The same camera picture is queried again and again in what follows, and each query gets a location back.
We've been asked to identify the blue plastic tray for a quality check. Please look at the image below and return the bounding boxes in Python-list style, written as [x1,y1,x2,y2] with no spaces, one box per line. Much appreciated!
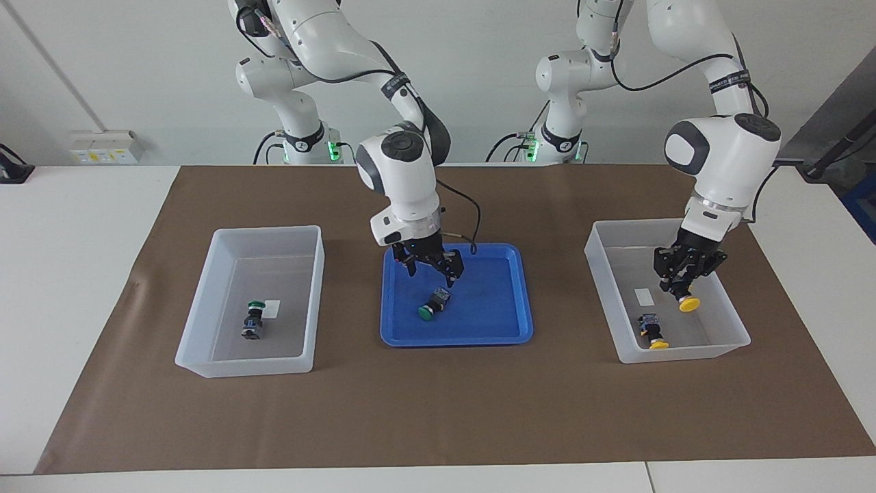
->
[379,242,534,348]

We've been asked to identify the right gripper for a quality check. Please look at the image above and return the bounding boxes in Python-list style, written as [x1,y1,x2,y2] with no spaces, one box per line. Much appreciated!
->
[392,231,467,289]

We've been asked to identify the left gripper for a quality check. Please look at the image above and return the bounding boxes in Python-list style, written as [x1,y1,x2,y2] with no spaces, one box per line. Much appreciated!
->
[653,228,729,297]

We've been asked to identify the clear plastic box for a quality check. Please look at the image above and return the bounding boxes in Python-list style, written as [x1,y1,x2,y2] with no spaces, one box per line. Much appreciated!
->
[583,218,752,365]
[175,225,326,379]

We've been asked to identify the white wall socket box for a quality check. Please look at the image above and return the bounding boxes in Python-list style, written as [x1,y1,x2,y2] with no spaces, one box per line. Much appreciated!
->
[68,129,144,166]

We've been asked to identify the green push button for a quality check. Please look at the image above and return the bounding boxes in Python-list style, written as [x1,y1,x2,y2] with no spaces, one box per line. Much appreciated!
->
[240,299,268,342]
[417,287,451,322]

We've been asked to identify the black stand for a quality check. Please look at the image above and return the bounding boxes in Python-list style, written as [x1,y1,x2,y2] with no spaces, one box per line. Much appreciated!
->
[0,143,36,185]
[780,127,876,181]

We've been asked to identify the black cable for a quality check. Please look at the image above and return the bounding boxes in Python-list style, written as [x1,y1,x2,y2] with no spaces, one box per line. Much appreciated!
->
[436,178,482,257]
[251,131,283,166]
[484,101,550,164]
[610,38,738,93]

